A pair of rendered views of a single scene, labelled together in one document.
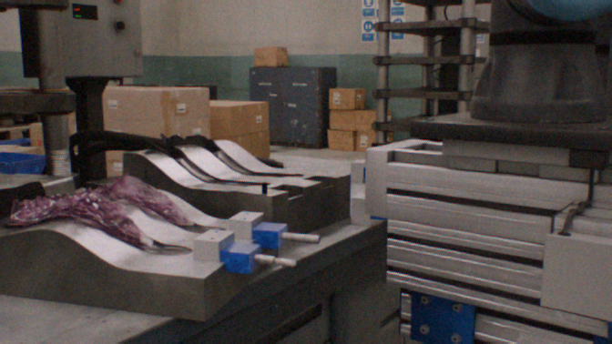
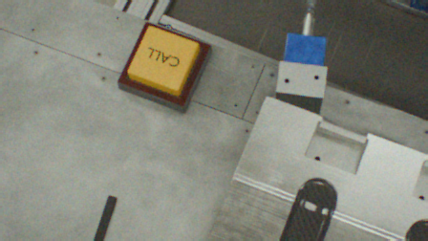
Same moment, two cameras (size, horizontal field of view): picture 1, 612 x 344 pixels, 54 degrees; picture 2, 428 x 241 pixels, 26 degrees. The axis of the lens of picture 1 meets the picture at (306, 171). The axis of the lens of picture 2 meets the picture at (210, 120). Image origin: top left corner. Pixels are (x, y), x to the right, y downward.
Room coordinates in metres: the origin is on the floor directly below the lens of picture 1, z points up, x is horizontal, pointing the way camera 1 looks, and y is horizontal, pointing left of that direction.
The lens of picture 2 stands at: (1.28, 0.24, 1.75)
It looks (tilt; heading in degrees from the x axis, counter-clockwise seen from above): 70 degrees down; 262
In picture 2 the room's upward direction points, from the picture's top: 4 degrees counter-clockwise
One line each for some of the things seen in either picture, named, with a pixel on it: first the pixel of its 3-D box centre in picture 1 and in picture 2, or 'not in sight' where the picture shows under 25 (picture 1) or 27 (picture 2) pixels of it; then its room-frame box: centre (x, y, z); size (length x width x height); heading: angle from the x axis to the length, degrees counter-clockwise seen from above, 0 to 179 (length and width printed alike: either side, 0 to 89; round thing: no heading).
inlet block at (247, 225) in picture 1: (276, 236); not in sight; (0.84, 0.04, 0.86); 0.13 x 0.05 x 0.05; 73
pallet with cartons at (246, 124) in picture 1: (202, 137); not in sight; (6.30, 1.11, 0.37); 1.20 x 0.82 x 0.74; 65
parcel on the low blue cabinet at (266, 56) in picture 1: (270, 56); not in sight; (8.70, 0.52, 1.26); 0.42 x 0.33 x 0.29; 57
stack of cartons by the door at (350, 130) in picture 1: (360, 119); not in sight; (8.01, -0.72, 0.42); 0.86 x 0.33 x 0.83; 57
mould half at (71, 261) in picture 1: (92, 232); not in sight; (0.86, 0.32, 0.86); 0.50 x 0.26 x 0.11; 73
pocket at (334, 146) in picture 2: (319, 187); (335, 150); (1.12, -0.02, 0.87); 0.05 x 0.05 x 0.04; 56
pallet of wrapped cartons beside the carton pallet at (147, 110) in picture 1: (138, 138); not in sight; (5.38, 1.53, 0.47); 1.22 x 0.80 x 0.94; 61
